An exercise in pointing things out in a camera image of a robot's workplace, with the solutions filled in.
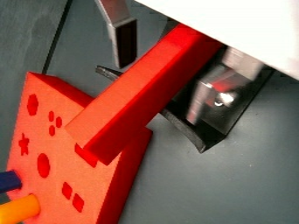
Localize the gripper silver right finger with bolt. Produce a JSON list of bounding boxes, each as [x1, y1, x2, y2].
[[185, 47, 264, 124]]

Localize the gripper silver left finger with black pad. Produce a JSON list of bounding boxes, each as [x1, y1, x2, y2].
[[94, 0, 136, 68]]

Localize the red arch block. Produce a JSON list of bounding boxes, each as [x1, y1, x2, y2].
[[65, 24, 221, 165]]

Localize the black curved fixture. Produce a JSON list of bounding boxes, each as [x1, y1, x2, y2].
[[94, 17, 276, 154]]

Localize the red shape sorter block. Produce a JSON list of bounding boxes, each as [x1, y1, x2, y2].
[[6, 73, 152, 224]]

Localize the blue star peg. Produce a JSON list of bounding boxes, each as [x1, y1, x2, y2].
[[0, 171, 22, 193]]

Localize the yellow cylinder peg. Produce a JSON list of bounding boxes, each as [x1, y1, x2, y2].
[[0, 194, 41, 224]]

